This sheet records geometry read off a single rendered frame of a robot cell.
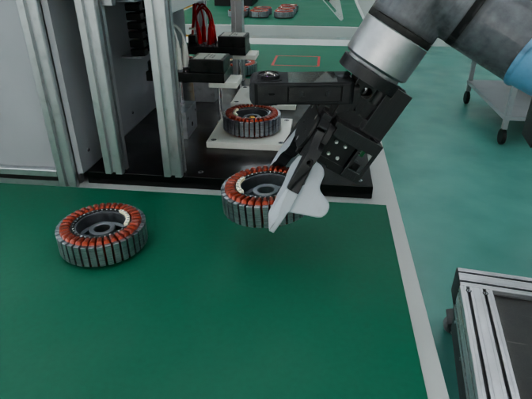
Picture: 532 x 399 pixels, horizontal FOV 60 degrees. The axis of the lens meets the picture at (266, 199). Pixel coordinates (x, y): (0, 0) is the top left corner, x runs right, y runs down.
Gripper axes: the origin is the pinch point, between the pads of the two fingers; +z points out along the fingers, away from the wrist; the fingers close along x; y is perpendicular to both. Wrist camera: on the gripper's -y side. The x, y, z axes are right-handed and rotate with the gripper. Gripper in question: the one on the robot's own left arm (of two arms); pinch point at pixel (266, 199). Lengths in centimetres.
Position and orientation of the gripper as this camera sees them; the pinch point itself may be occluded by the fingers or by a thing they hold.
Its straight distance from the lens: 58.7
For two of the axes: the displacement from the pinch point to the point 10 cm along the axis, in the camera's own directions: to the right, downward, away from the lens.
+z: -4.9, 7.6, 4.2
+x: 0.0, -4.8, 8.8
